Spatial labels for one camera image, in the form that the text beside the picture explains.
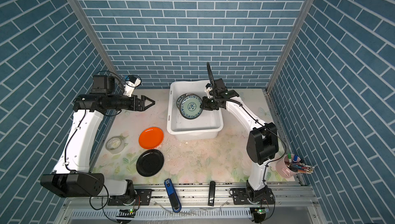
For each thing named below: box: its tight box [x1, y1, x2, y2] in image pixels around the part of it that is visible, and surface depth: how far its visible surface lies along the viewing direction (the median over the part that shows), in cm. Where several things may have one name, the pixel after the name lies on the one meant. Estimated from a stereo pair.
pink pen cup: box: [275, 153, 316, 179], surface depth 75 cm
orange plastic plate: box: [138, 126, 165, 150], surface depth 96 cm
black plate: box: [136, 148, 165, 177], surface depth 85 cm
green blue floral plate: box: [179, 94, 203, 120], surface depth 90 cm
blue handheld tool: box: [163, 178, 182, 213], surface depth 75 cm
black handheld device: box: [207, 180, 216, 207], surface depth 74 cm
